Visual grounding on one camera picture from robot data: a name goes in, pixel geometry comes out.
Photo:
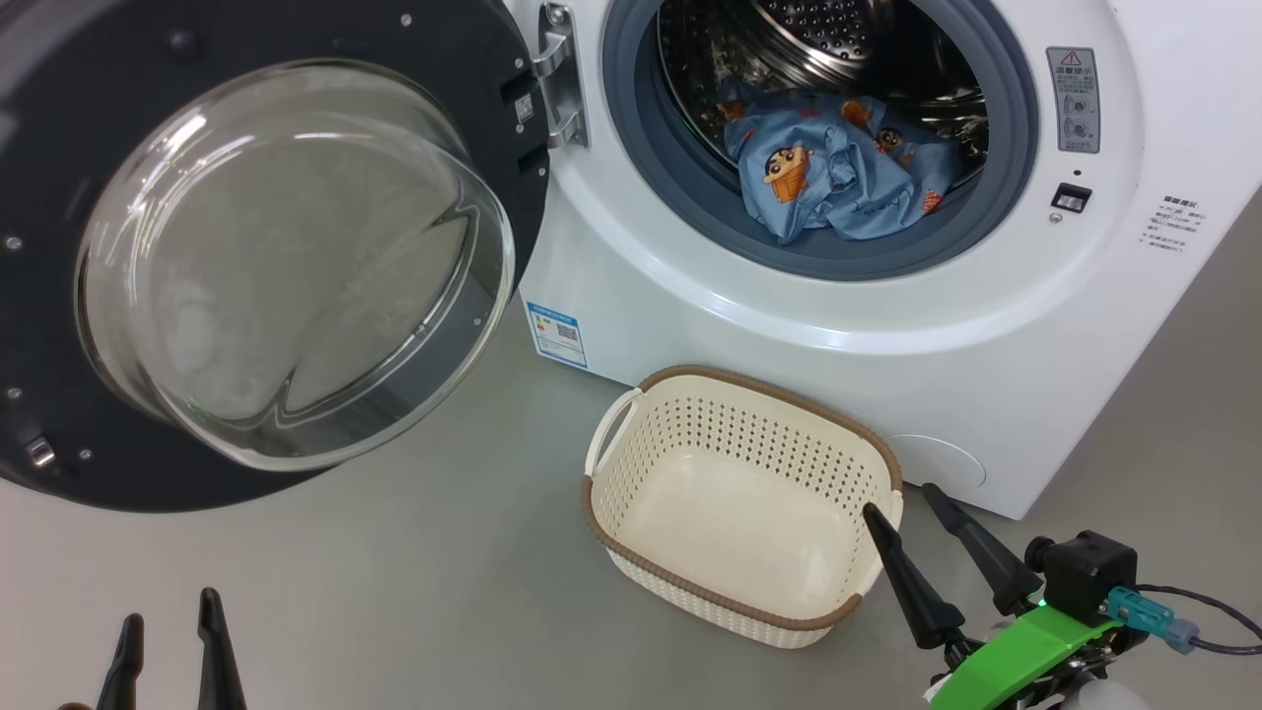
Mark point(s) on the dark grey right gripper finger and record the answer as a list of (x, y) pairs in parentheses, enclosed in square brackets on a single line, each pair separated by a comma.
[(991, 562), (912, 587)]

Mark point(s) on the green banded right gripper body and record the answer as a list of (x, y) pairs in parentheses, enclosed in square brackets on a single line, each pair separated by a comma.
[(1016, 661)]

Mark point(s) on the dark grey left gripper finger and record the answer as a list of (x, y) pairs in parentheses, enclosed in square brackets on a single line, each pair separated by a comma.
[(217, 661), (123, 675)]

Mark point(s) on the dark grey glass washer door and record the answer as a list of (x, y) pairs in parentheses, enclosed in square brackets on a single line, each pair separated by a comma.
[(296, 266)]

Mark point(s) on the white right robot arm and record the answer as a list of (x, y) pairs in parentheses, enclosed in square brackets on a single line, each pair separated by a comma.
[(1114, 700)]

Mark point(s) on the cream perforated laundry basket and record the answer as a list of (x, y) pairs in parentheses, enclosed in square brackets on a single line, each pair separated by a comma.
[(739, 513)]

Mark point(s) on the silver door latch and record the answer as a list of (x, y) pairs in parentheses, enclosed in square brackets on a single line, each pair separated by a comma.
[(40, 452)]

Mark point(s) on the white washing machine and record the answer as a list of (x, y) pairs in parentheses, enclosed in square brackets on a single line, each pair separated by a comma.
[(789, 325)]

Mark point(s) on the black door lock slot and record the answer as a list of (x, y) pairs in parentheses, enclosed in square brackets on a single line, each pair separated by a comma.
[(1071, 197)]

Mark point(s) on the grey rubber door gasket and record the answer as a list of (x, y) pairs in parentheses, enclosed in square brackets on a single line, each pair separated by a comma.
[(690, 217)]

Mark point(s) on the silver door hinge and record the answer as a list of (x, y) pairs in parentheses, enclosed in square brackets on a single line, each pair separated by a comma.
[(557, 89)]

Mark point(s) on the white round filter cover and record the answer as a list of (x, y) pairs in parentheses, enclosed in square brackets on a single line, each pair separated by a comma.
[(937, 463)]

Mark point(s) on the small printed text sticker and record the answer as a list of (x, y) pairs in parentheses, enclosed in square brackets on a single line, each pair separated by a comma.
[(1173, 227)]

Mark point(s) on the blue energy label sticker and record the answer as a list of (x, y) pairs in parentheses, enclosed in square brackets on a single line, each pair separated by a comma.
[(557, 335)]

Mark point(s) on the grey warning sticker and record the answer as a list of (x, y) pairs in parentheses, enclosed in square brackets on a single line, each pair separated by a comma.
[(1073, 99)]

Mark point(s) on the steel perforated washer drum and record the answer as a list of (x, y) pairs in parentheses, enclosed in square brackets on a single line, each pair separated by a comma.
[(818, 30)]

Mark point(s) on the small white QR sticker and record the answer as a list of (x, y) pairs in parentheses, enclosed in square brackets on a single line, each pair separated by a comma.
[(524, 108)]

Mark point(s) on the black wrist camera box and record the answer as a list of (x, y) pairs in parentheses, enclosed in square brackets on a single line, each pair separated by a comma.
[(1085, 577)]

